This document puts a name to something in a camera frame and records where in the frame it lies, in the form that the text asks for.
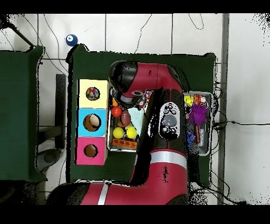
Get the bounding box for mint green knitted cloth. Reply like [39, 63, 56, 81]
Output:
[128, 107, 145, 133]

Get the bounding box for white cloth with colourful spots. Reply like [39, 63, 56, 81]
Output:
[138, 90, 153, 110]
[85, 87, 100, 101]

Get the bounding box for wooden box with three holes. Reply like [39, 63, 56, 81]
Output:
[74, 79, 111, 166]

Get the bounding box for metal mesh bin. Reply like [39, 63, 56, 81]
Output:
[107, 86, 213, 156]

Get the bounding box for brown toy football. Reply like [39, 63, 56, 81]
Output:
[120, 109, 132, 127]

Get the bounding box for orange ball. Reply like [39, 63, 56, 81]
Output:
[111, 106, 123, 118]

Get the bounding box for large yellow ball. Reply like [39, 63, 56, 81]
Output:
[126, 126, 138, 139]

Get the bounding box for small yellow ball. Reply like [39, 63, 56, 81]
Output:
[112, 127, 125, 139]

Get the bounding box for orange ribbed toy block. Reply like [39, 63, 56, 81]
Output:
[112, 138, 138, 150]

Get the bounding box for dark green tablecloth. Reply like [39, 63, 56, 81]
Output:
[65, 43, 217, 184]

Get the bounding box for purple spiky ball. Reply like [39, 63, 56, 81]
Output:
[189, 103, 209, 126]

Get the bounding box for orange striped tiger plush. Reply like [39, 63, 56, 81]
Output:
[192, 94, 208, 106]

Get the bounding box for dark blue ball white spot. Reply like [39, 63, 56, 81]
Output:
[65, 34, 79, 47]

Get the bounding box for dark green side table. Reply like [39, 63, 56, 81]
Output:
[0, 46, 46, 183]

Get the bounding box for grey metal rail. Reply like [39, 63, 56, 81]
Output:
[217, 13, 230, 205]

